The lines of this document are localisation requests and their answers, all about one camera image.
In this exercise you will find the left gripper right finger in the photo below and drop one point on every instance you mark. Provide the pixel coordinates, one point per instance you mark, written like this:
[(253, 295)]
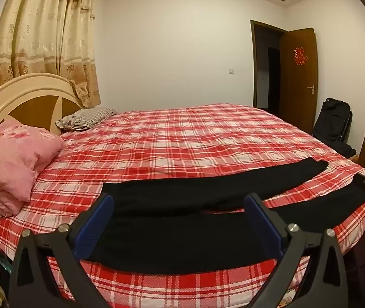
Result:
[(324, 282)]

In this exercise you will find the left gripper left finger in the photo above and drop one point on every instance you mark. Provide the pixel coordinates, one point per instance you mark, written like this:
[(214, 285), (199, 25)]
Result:
[(32, 283)]

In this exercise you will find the black pants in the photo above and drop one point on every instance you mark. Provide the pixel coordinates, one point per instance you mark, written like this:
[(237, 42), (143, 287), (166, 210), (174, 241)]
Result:
[(192, 225)]

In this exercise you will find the black backpack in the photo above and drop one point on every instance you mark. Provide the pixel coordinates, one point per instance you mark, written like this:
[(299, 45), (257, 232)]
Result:
[(332, 126)]

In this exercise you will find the pink pillow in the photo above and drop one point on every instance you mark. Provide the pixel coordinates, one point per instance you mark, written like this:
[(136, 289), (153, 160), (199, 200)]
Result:
[(24, 153)]

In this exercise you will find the red door decoration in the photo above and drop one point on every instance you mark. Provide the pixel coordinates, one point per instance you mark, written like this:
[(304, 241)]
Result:
[(300, 57)]

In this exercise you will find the brown wooden door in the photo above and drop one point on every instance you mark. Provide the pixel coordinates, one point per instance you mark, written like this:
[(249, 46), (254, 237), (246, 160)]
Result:
[(298, 84)]

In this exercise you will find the striped grey pillow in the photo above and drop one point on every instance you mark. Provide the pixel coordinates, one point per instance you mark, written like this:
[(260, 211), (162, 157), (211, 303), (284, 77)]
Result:
[(84, 119)]

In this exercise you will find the cream round headboard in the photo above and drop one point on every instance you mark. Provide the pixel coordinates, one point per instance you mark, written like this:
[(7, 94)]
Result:
[(38, 100)]

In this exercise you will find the red plaid bed cover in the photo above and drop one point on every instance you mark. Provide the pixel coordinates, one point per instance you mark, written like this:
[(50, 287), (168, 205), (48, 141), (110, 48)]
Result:
[(218, 139)]

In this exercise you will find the beige patterned curtain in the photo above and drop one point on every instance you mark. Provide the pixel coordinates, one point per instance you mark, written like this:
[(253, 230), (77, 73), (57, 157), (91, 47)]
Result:
[(50, 36)]

